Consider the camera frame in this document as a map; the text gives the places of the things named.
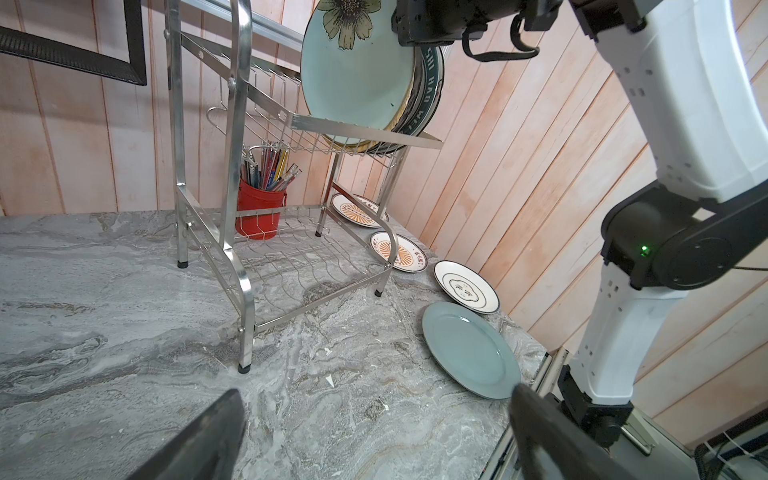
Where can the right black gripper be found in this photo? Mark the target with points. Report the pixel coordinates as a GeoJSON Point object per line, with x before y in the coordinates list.
{"type": "Point", "coordinates": [441, 22]}

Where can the yellow woven bamboo tray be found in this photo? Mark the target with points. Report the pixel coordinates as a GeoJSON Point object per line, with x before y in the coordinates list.
{"type": "Point", "coordinates": [364, 146]}

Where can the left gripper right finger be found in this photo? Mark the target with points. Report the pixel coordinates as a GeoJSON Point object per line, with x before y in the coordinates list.
{"type": "Point", "coordinates": [551, 447]}

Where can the silver metal dish rack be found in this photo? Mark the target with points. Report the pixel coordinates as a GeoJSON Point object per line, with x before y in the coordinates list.
{"type": "Point", "coordinates": [311, 156]}

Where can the red utensil cup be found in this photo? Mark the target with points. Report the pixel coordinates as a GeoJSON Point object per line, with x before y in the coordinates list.
{"type": "Point", "coordinates": [264, 224]}

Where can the grey green large plate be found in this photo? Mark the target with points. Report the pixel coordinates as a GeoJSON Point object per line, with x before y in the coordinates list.
{"type": "Point", "coordinates": [470, 350]}

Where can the orange sunburst plate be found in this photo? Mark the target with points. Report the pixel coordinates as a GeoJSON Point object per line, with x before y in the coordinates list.
{"type": "Point", "coordinates": [352, 213]}
{"type": "Point", "coordinates": [410, 258]}

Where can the dark blue glazed plate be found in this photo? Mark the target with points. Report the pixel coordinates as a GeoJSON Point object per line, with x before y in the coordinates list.
{"type": "Point", "coordinates": [413, 98]}

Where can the black mesh wall basket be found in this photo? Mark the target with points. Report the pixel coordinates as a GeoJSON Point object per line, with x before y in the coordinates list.
{"type": "Point", "coordinates": [132, 69]}

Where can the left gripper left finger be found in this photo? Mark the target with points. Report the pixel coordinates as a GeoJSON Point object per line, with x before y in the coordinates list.
{"type": "Point", "coordinates": [207, 448]}

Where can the white plate black rings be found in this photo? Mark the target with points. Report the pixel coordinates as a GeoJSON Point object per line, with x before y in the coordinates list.
{"type": "Point", "coordinates": [466, 285]}

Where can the colourful chopsticks bundle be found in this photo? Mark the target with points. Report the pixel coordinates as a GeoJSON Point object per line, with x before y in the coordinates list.
{"type": "Point", "coordinates": [267, 168]}

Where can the green rim white plate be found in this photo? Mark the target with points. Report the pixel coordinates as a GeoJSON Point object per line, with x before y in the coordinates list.
{"type": "Point", "coordinates": [434, 70]}

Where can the light green flower plate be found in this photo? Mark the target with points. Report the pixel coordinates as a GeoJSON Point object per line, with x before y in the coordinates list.
{"type": "Point", "coordinates": [352, 67]}

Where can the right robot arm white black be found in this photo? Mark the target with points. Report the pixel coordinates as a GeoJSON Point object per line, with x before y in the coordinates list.
{"type": "Point", "coordinates": [679, 64]}

